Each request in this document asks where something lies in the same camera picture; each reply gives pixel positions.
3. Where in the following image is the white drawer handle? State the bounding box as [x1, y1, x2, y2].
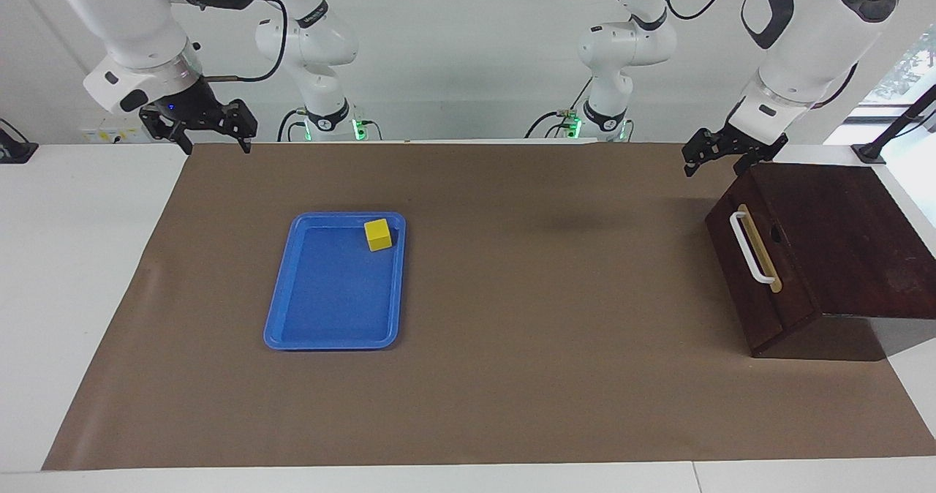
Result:
[729, 203, 783, 293]

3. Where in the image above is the dark wooden drawer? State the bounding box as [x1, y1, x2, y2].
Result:
[705, 175, 820, 356]

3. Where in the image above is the yellow cube block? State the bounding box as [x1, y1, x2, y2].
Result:
[364, 218, 393, 252]

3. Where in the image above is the dark wooden drawer cabinet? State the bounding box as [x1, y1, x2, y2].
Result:
[705, 162, 936, 362]

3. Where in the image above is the small black table clamp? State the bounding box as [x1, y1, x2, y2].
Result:
[0, 118, 39, 165]

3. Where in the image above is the blue plastic tray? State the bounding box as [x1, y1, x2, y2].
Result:
[263, 211, 407, 351]

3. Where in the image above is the window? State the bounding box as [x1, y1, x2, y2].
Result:
[856, 25, 936, 124]

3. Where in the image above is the brown table mat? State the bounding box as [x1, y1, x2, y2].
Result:
[42, 140, 936, 472]

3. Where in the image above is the black right arm base cable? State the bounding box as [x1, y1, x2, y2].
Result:
[276, 108, 308, 143]

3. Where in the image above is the black arm base cable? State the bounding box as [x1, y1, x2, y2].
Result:
[525, 76, 595, 140]
[276, 108, 308, 143]

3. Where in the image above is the white wall power outlet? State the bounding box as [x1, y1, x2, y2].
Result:
[80, 109, 151, 144]

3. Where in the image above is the black right arm gripper cable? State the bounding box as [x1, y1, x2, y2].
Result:
[203, 0, 290, 84]

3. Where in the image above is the black angled camera stand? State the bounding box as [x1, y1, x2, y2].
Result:
[852, 83, 936, 166]

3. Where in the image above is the black left arm base cable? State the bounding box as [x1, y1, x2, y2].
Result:
[525, 76, 595, 140]

